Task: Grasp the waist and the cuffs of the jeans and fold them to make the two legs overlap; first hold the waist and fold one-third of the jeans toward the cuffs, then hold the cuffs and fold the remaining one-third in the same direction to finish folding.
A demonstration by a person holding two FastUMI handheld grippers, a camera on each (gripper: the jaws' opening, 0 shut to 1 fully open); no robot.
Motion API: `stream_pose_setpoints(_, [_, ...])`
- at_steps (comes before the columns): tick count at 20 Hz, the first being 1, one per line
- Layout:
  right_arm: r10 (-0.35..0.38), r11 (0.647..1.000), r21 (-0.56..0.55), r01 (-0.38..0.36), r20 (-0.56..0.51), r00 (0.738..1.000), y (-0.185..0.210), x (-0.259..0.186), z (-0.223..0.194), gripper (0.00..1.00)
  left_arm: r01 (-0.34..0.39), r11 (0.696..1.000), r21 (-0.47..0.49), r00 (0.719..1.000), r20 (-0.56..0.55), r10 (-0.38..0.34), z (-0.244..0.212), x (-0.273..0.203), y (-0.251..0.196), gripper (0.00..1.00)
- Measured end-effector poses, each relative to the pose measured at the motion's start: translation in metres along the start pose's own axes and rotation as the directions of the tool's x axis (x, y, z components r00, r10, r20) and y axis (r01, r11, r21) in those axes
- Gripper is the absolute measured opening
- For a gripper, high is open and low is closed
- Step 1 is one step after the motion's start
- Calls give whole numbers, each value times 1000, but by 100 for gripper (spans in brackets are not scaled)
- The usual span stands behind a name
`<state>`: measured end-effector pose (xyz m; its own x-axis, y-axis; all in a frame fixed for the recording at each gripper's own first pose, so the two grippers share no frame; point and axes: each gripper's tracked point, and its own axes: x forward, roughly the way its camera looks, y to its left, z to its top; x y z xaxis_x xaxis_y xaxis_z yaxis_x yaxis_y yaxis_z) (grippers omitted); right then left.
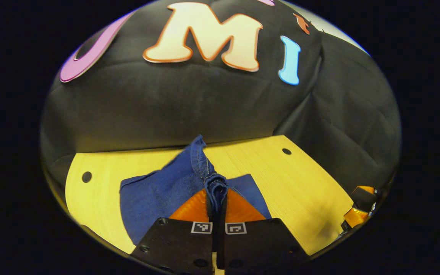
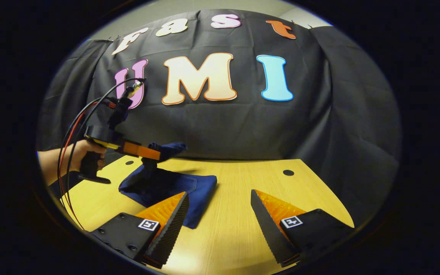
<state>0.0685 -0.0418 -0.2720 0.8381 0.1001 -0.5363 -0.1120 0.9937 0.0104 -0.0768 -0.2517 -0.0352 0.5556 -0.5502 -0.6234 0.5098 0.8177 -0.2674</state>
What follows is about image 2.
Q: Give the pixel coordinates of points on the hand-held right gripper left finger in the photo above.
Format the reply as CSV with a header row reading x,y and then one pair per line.
x,y
174,233

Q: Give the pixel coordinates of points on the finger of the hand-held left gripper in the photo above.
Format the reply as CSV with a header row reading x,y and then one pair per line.
x,y
143,151

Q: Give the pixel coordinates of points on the black backdrop cloth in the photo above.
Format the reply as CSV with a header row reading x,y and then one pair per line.
x,y
243,126

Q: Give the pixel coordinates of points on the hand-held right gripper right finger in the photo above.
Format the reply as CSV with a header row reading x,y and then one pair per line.
x,y
267,233

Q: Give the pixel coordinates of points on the blue denim jeans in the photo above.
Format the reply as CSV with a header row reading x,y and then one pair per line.
x,y
189,191

